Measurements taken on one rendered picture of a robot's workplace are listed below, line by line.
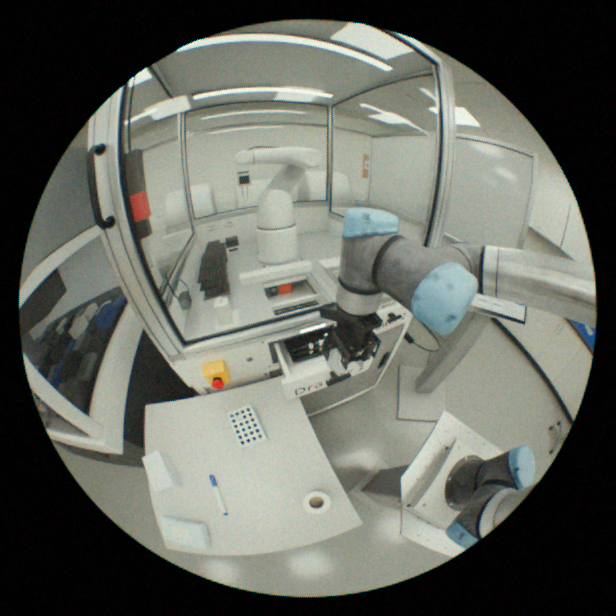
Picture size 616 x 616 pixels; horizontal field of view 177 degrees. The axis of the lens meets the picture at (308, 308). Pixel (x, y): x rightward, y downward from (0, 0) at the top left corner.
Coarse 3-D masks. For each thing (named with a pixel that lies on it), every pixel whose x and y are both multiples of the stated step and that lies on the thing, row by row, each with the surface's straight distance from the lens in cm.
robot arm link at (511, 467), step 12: (504, 456) 57; (516, 456) 53; (528, 456) 58; (492, 468) 57; (504, 468) 54; (516, 468) 53; (528, 468) 57; (480, 480) 60; (492, 480) 53; (504, 480) 53; (516, 480) 53; (528, 480) 57
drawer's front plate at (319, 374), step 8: (368, 360) 61; (320, 368) 51; (328, 368) 51; (352, 368) 59; (360, 368) 62; (296, 376) 50; (304, 376) 50; (312, 376) 51; (320, 376) 53; (328, 376) 55; (288, 384) 50; (296, 384) 52; (304, 384) 53; (312, 384) 55; (288, 392) 54; (304, 392) 58
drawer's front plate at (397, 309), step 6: (390, 306) 76; (396, 306) 77; (402, 306) 79; (378, 312) 71; (384, 312) 72; (390, 312) 75; (396, 312) 79; (402, 312) 82; (408, 312) 87; (384, 318) 75; (402, 318) 86; (390, 324) 82; (378, 330) 79
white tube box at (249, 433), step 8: (240, 408) 63; (248, 408) 63; (232, 416) 65; (240, 416) 62; (248, 416) 61; (256, 416) 63; (232, 424) 62; (240, 424) 62; (248, 424) 61; (256, 424) 61; (240, 432) 61; (248, 432) 60; (256, 432) 59; (240, 440) 60; (248, 440) 61; (256, 440) 59; (264, 440) 60; (240, 448) 60; (248, 448) 62
